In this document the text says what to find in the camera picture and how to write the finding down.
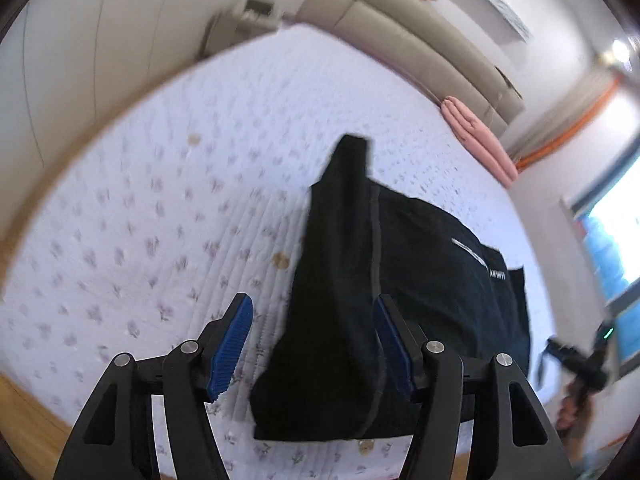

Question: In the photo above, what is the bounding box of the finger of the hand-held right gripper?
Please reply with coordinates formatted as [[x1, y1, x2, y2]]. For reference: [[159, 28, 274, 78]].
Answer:
[[537, 336, 576, 383]]

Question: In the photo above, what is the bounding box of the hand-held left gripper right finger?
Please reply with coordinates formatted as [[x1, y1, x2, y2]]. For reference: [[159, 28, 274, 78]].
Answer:
[[372, 294, 573, 480]]

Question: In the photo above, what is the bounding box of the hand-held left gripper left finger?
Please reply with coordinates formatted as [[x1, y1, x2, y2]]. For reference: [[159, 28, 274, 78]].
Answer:
[[52, 292, 255, 480]]

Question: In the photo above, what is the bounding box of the black jacket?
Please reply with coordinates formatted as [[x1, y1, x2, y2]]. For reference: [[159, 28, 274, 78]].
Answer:
[[249, 134, 532, 442]]

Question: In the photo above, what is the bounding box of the person's right hand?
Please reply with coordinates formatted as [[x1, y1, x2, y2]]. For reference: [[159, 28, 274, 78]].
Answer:
[[556, 392, 593, 433]]

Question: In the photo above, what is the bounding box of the window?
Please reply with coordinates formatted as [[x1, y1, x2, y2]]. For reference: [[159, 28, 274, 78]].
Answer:
[[565, 180, 640, 381]]

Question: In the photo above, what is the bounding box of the bed with floral sheet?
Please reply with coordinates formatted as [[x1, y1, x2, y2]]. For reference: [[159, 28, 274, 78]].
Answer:
[[0, 25, 566, 480]]

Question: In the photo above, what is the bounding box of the pink folded blanket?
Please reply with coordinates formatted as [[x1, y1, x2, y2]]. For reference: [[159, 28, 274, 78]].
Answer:
[[440, 95, 521, 190]]

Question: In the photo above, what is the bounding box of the curtain with orange trim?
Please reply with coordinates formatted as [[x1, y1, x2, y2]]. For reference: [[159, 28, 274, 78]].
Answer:
[[505, 67, 631, 171]]

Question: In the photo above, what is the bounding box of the bright lamp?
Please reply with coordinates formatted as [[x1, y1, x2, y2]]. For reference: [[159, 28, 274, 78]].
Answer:
[[597, 35, 640, 72]]

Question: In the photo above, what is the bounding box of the beige padded headboard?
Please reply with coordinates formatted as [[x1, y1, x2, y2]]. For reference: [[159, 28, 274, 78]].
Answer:
[[295, 0, 526, 138]]

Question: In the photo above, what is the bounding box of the bedside table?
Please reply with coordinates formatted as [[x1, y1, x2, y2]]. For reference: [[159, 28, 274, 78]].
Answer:
[[200, 0, 286, 58]]

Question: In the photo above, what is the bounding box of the white wardrobe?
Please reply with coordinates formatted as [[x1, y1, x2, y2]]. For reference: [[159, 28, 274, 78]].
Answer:
[[0, 0, 346, 201]]

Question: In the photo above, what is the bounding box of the framed wall picture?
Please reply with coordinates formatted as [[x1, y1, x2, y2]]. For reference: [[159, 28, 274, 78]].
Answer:
[[442, 0, 533, 41]]

